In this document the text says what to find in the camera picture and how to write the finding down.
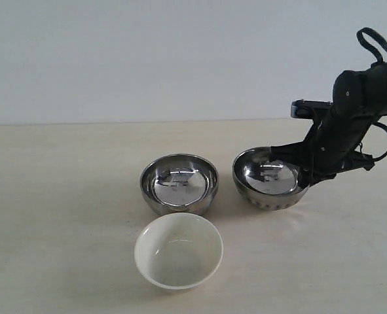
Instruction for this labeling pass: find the ribbed stainless steel bowl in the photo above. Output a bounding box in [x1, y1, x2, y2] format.
[232, 147, 310, 211]

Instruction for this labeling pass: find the black cable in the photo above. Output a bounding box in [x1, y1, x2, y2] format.
[356, 27, 387, 163]

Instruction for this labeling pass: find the white ceramic bowl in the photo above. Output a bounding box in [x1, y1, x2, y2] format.
[134, 213, 224, 293]

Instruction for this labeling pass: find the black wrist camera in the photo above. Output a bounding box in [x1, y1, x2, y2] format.
[290, 99, 333, 120]

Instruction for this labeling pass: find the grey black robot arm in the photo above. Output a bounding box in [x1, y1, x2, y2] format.
[269, 62, 387, 186]

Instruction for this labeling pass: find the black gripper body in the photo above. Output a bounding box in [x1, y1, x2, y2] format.
[303, 111, 375, 179]

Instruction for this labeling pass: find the smooth stainless steel bowl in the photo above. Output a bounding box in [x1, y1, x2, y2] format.
[139, 153, 219, 216]

